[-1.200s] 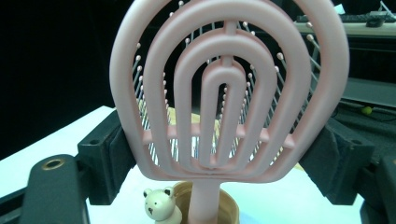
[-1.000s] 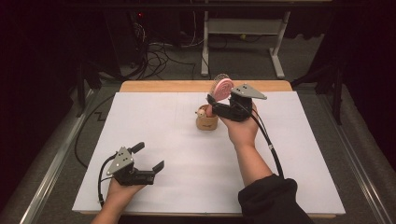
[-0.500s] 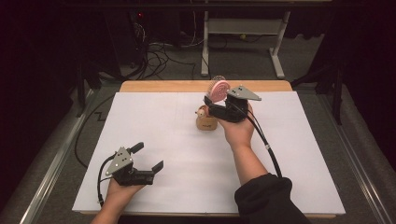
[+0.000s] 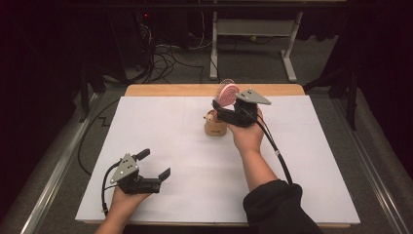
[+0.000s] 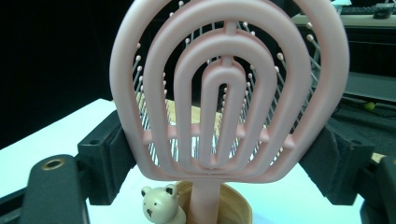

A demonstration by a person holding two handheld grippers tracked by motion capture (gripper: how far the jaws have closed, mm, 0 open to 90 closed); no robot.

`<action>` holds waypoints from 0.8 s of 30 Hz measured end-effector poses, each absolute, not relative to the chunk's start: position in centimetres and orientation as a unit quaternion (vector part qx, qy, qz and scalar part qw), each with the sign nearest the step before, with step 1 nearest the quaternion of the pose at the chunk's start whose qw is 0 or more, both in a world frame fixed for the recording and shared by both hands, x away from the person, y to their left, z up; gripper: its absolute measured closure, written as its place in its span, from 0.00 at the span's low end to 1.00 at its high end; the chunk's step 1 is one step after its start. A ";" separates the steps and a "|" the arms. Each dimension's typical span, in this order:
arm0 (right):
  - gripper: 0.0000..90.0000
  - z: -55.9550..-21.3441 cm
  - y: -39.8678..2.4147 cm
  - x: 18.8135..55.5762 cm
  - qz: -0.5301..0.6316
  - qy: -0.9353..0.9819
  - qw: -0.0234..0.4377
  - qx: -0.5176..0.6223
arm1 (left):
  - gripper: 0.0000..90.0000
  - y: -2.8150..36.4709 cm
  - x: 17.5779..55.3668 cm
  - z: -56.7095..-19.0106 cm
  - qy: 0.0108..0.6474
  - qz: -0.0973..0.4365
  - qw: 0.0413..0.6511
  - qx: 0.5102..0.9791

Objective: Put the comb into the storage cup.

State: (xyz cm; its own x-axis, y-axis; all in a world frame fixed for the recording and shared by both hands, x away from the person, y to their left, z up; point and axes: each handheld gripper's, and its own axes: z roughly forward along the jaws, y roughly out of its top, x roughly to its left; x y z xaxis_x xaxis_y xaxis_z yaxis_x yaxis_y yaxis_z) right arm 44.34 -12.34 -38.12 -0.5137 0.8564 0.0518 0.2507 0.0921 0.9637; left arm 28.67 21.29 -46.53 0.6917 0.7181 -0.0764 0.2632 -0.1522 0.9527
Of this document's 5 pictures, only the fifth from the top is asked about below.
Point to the pink hairbrush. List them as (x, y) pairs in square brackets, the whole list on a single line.
[(230, 81)]

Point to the wooden cup with bear figurine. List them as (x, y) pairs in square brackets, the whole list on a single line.
[(233, 205)]

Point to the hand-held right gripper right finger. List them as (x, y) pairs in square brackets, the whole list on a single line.
[(342, 165)]

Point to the yellow-green tennis ball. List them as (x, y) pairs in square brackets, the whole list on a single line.
[(369, 106)]

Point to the black keyboard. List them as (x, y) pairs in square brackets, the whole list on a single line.
[(358, 10)]

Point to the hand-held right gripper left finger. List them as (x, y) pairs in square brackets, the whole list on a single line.
[(102, 165)]

